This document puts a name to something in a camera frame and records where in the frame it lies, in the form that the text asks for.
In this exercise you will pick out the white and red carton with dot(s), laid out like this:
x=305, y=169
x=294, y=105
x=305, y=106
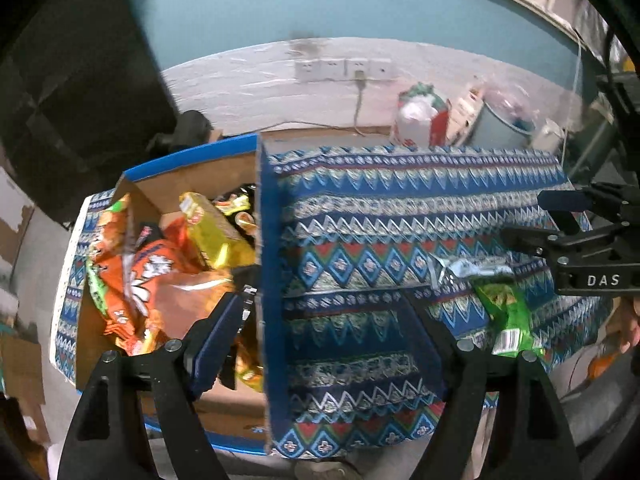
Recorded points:
x=462, y=110

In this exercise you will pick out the person's right hand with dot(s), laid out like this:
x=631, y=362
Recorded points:
x=629, y=327

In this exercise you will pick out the pile of orange snack bags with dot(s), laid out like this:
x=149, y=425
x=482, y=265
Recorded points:
x=145, y=270

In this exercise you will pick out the white round pot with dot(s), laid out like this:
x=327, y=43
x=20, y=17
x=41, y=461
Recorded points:
x=495, y=122

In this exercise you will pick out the white plastic bag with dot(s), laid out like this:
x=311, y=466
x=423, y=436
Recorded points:
x=417, y=112

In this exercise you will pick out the silver snack packet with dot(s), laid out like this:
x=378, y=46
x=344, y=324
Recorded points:
x=470, y=269

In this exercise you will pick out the flat brown cardboard box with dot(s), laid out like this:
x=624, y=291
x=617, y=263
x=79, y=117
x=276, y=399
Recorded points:
x=20, y=365

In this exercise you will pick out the row of wall sockets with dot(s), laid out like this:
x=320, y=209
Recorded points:
x=342, y=69

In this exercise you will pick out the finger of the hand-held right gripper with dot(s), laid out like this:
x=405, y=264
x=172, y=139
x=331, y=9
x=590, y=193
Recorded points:
x=565, y=200
x=530, y=241

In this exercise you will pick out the gold snack packet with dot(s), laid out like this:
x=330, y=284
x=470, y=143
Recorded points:
x=215, y=240

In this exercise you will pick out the blue patterned tablecloth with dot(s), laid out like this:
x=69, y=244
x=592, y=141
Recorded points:
x=380, y=230

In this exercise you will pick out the green snack packet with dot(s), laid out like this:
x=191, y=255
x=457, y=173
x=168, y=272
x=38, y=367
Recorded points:
x=505, y=310

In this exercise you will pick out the wall shelf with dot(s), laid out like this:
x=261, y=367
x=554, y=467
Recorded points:
x=520, y=0

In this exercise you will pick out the black stand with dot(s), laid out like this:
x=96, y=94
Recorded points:
x=617, y=95

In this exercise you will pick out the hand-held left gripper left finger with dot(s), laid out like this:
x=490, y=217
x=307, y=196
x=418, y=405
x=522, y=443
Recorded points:
x=220, y=342

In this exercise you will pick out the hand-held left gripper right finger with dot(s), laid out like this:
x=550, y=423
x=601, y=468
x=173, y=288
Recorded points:
x=425, y=342

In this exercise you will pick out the red white bag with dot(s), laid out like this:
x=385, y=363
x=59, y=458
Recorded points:
x=436, y=127

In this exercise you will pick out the cardboard box with blue rim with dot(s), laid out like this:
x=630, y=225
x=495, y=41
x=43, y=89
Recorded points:
x=150, y=200

